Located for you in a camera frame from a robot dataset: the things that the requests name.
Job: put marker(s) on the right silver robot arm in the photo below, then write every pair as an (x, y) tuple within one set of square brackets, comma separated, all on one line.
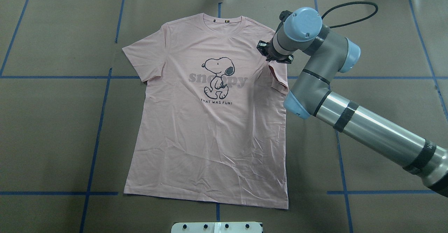
[(312, 95)]

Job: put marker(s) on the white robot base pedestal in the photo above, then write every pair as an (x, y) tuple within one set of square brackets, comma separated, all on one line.
[(218, 227)]

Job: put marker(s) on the pink Snoopy t-shirt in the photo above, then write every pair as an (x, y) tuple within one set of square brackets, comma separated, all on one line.
[(213, 121)]

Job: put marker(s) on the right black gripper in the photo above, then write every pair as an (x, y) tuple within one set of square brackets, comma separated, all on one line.
[(270, 53)]

